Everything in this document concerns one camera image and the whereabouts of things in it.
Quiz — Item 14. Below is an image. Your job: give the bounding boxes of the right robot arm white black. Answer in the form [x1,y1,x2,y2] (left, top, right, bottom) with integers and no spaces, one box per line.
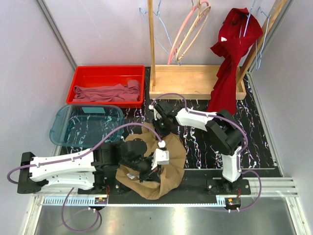
[149,101,246,195]

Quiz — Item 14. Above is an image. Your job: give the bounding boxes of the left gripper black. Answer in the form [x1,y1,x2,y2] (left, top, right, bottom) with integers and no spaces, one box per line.
[121,154,162,183]

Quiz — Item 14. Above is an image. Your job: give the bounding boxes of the wooden rack base tray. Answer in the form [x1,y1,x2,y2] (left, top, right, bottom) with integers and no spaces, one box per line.
[149,64,247,100]

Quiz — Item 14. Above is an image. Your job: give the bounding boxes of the teal transparent plastic tub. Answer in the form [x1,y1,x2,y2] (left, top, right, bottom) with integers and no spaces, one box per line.
[49,105,125,148]

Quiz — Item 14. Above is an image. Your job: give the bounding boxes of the black marble pattern mat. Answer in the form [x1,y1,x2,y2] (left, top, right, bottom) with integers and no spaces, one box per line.
[61,66,282,170]

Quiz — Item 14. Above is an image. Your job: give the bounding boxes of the left wooden rack post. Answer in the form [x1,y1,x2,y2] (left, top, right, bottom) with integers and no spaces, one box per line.
[147,0,156,89]

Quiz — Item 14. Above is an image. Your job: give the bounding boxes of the tan brown garment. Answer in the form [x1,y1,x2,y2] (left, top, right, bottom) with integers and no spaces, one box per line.
[115,133,186,200]

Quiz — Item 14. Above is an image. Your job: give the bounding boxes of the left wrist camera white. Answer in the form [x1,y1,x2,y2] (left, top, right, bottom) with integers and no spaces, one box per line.
[151,141,170,170]

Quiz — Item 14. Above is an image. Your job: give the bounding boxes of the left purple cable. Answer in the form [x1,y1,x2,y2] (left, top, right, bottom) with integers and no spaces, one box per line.
[6,122,167,232]

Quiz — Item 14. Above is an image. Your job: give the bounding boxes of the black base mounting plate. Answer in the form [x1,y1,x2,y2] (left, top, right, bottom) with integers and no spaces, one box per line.
[77,168,252,205]

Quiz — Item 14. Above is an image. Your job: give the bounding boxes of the red pleated skirt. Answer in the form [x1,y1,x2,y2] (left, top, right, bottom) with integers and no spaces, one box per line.
[207,8,263,115]

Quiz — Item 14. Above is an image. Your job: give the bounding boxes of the mauve pink garment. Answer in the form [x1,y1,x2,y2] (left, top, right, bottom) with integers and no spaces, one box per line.
[73,80,140,102]

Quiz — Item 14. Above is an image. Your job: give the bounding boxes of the light blue wire hanger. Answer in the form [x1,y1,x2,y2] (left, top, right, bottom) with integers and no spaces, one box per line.
[240,0,256,37]

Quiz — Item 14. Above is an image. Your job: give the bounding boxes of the pink plastic hanger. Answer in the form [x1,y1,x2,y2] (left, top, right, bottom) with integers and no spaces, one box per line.
[167,0,210,65]

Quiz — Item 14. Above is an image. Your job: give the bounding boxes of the right wooden rack post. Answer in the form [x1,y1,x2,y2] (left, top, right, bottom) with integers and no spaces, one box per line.
[236,0,288,84]

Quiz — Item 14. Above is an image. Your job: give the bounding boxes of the blue wire hanger far right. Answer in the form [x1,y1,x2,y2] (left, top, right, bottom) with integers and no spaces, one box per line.
[255,6,271,71]

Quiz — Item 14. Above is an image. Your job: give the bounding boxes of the beige wooden hanger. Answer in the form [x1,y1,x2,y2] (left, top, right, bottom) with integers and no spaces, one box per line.
[175,0,211,62]

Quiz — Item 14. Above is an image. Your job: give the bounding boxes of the red plastic bin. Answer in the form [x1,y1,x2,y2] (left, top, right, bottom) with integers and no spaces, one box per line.
[66,65,145,108]

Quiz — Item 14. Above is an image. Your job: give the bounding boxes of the aluminium rail frame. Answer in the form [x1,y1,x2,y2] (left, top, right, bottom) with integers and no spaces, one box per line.
[30,175,311,235]

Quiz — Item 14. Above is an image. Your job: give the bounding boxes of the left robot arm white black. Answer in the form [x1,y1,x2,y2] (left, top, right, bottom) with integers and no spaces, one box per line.
[17,139,169,194]

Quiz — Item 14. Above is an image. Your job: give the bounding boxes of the blue wire hanger left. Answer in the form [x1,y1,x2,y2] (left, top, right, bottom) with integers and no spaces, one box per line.
[139,0,181,66]

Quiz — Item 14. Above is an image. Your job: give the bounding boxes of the wooden rack post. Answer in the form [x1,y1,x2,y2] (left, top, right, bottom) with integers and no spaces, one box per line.
[236,0,288,84]
[147,0,156,89]

